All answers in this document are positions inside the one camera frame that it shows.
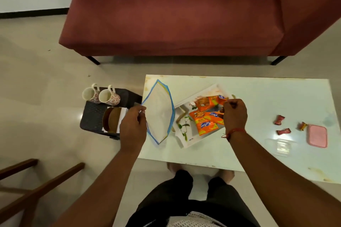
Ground person's left hand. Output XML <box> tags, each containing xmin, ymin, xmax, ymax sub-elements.
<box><xmin>119</xmin><ymin>105</ymin><xmax>147</xmax><ymax>154</ymax></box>

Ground person's right hand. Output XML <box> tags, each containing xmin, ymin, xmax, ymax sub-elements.
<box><xmin>220</xmin><ymin>98</ymin><xmax>248</xmax><ymax>135</ymax></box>

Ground white paper napkins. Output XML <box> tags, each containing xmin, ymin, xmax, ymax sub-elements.
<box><xmin>103</xmin><ymin>106</ymin><xmax>129</xmax><ymax>134</ymax></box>

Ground orange snack packet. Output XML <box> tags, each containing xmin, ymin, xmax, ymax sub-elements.
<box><xmin>189</xmin><ymin>111</ymin><xmax>224</xmax><ymax>126</ymax></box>
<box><xmin>194</xmin><ymin>95</ymin><xmax>228</xmax><ymax>112</ymax></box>
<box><xmin>196</xmin><ymin>120</ymin><xmax>219</xmax><ymax>137</ymax></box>

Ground clear zip bag blue edge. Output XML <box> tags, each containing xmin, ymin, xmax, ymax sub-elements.
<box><xmin>141</xmin><ymin>79</ymin><xmax>176</xmax><ymax>145</ymax></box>

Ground floral white mug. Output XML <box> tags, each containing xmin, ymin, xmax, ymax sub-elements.
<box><xmin>98</xmin><ymin>84</ymin><xmax>121</xmax><ymax>106</ymax></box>
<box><xmin>82</xmin><ymin>83</ymin><xmax>101</xmax><ymax>104</ymax></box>

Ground white printed tray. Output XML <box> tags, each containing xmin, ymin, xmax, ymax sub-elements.
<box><xmin>172</xmin><ymin>83</ymin><xmax>237</xmax><ymax>149</ymax></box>

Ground person's right forearm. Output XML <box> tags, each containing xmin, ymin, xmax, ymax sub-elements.
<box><xmin>228</xmin><ymin>130</ymin><xmax>341</xmax><ymax>227</ymax></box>

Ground person's left forearm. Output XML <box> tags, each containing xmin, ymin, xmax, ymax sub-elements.
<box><xmin>53</xmin><ymin>147</ymin><xmax>146</xmax><ymax>227</ymax></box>

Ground person's right foot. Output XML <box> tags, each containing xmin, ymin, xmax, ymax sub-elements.
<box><xmin>218</xmin><ymin>170</ymin><xmax>235</xmax><ymax>184</ymax></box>

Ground light brown round coaster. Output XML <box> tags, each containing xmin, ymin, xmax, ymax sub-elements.
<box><xmin>107</xmin><ymin>107</ymin><xmax>123</xmax><ymax>134</ymax></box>

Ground dark brown round coaster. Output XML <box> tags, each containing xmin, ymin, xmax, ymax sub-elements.
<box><xmin>102</xmin><ymin>107</ymin><xmax>114</xmax><ymax>132</ymax></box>

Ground black plastic stool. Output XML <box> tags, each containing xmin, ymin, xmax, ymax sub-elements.
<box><xmin>80</xmin><ymin>88</ymin><xmax>143</xmax><ymax>140</ymax></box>

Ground clear plastic container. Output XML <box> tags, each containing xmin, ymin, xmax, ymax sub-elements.
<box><xmin>265</xmin><ymin>138</ymin><xmax>297</xmax><ymax>157</ymax></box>

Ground black trousers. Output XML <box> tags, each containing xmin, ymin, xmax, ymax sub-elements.
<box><xmin>125</xmin><ymin>170</ymin><xmax>260</xmax><ymax>227</ymax></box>

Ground pink container lid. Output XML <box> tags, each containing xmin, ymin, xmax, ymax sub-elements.
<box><xmin>306</xmin><ymin>124</ymin><xmax>328</xmax><ymax>149</ymax></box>

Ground white patterned shirt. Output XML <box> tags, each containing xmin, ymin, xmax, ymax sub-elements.
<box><xmin>143</xmin><ymin>211</ymin><xmax>227</xmax><ymax>227</ymax></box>

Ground brown wooden chair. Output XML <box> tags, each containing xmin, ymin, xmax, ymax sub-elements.
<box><xmin>0</xmin><ymin>158</ymin><xmax>86</xmax><ymax>227</ymax></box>

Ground maroon fabric sofa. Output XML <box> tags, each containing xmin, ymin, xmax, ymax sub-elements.
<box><xmin>59</xmin><ymin>0</ymin><xmax>341</xmax><ymax>66</ymax></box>

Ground red thread bracelet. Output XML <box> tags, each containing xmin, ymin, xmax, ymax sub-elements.
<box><xmin>221</xmin><ymin>127</ymin><xmax>247</xmax><ymax>141</ymax></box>

